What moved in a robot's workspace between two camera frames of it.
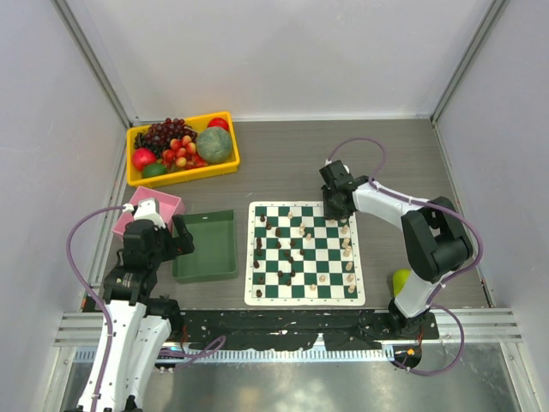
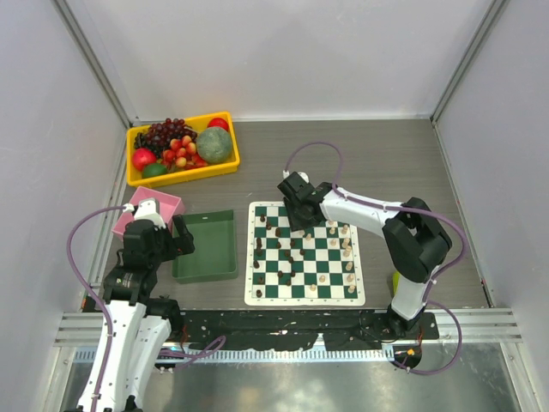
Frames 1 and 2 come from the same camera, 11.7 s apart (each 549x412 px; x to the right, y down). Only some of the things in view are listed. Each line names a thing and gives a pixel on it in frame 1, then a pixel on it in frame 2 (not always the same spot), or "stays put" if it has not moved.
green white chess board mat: [295, 256] stays put
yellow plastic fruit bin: [135, 177] stays put
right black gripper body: [331, 209] -> [297, 220]
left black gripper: [181, 244] stays put
